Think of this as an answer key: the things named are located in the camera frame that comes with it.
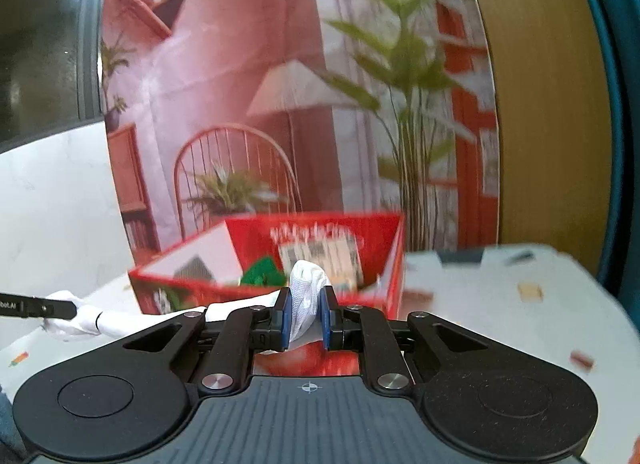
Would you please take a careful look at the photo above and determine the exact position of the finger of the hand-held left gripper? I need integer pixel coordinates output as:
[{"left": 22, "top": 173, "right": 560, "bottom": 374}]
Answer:
[{"left": 20, "top": 295, "right": 82, "bottom": 320}]

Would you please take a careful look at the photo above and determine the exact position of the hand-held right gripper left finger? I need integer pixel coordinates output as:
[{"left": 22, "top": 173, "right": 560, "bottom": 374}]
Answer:
[{"left": 122, "top": 288, "right": 292, "bottom": 395}]

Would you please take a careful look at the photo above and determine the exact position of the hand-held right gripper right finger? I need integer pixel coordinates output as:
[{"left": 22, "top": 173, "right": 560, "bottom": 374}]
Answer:
[{"left": 320, "top": 285, "right": 493, "bottom": 395}]

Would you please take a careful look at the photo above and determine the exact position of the white sock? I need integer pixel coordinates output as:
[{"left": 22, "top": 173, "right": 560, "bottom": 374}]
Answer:
[{"left": 42, "top": 259, "right": 333, "bottom": 356}]

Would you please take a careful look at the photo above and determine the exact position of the red cardboard box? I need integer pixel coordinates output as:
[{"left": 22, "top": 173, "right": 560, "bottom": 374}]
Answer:
[{"left": 127, "top": 211, "right": 406, "bottom": 380}]

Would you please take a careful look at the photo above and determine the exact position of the green packet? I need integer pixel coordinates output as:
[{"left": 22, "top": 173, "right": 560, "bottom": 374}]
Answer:
[{"left": 239, "top": 258, "right": 287, "bottom": 289}]

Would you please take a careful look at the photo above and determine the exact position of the white printed tablecloth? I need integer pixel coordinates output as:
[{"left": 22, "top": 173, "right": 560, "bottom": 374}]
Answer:
[{"left": 0, "top": 241, "right": 640, "bottom": 464}]

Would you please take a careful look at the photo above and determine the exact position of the dark window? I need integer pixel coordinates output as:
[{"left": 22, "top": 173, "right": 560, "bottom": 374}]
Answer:
[{"left": 0, "top": 0, "right": 110, "bottom": 155}]

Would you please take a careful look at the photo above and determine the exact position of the wooden board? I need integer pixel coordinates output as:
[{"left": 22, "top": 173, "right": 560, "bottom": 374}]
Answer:
[{"left": 459, "top": 0, "right": 623, "bottom": 276}]

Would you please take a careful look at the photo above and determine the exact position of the wall poster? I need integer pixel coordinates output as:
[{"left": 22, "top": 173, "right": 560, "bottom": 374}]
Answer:
[{"left": 100, "top": 0, "right": 501, "bottom": 270}]

